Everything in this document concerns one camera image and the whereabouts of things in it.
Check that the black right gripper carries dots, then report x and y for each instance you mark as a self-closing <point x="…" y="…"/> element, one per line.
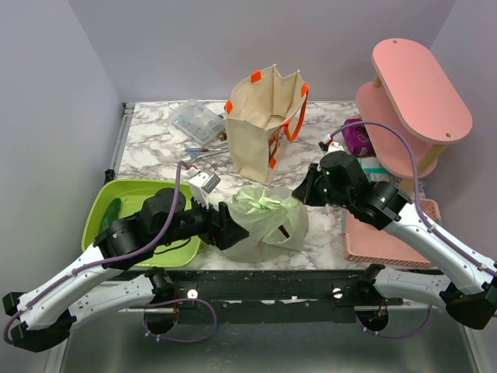
<point x="304" y="192"/>

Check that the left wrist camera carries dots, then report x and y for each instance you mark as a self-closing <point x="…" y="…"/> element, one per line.
<point x="201" y="184"/>

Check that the blue handled tool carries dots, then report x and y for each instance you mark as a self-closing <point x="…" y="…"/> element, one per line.
<point x="201" y="150"/>

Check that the purple snack packet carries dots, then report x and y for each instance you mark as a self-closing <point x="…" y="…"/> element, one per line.
<point x="358" y="142"/>

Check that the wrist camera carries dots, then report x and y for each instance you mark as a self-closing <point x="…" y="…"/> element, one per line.
<point x="328" y="145"/>
<point x="201" y="184"/>

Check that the green avocado print plastic bag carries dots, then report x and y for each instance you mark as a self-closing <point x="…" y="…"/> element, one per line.
<point x="277" y="223"/>

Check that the pink plastic basket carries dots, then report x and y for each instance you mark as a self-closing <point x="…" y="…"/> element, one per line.
<point x="364" y="243"/>

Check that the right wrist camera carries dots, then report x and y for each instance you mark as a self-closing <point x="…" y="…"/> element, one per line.
<point x="328" y="145"/>

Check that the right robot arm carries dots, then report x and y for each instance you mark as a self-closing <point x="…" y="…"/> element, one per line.
<point x="466" y="286"/>

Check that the clear plastic organizer box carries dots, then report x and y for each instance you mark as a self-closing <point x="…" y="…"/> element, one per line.
<point x="197" y="121"/>

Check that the pink two-tier shelf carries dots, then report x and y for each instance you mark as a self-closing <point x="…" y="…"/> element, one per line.
<point x="412" y="110"/>

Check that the beige canvas tote bag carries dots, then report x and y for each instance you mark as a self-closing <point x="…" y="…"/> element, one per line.
<point x="264" y="114"/>

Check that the teal snack packet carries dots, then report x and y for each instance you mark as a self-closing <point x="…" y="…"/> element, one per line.
<point x="375" y="172"/>

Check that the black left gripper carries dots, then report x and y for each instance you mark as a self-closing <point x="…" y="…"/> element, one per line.
<point x="220" y="228"/>

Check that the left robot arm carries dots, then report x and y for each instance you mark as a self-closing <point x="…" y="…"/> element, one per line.
<point x="44" y="317"/>

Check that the green cucumber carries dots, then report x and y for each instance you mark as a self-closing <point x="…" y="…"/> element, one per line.
<point x="110" y="215"/>

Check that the black table front rail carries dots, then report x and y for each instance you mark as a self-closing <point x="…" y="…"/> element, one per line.
<point x="239" y="297"/>

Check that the lime green plastic tray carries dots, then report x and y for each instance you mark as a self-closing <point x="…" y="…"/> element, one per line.
<point x="133" y="192"/>

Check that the silver wrench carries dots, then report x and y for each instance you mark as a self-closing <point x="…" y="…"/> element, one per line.
<point x="194" y="157"/>

